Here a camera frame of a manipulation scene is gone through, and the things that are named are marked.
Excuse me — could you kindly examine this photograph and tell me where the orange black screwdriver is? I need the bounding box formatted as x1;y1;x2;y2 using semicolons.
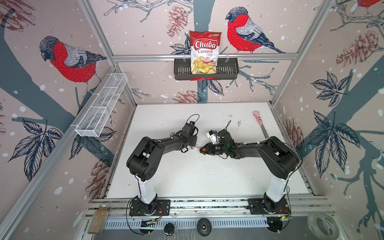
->
194;146;207;153

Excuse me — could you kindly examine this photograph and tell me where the white mesh wall shelf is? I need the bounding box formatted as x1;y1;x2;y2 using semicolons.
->
75;73;128;138

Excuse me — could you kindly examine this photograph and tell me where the black round speaker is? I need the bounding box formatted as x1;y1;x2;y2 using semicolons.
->
197;218;212;237

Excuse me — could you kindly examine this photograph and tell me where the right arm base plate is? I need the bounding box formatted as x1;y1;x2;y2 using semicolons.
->
247;198;291;215

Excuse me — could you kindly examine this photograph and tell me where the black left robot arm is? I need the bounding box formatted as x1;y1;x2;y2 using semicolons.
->
127;121;199;212

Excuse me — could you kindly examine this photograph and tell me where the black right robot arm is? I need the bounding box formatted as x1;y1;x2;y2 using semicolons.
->
200;130;300;213

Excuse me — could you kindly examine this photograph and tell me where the clear tape roll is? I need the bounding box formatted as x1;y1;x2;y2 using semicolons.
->
307;213;340;240

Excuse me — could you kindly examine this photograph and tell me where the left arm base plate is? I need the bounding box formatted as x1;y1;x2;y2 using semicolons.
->
128;197;171;217

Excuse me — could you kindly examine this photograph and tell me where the black wire basket shelf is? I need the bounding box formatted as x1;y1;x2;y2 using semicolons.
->
174;58;239;81

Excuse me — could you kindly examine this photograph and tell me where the pink handled knife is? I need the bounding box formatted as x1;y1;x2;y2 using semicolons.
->
253;111;269;139

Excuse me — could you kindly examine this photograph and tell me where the glass jar with grains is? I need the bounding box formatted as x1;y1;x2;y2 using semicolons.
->
88;204;109;234

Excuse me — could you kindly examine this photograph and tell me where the black round cap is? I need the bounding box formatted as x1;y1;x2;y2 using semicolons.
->
164;223;176;237

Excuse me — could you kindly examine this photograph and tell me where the Chuba cassava chips bag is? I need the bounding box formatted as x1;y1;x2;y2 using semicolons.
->
190;31;222;74

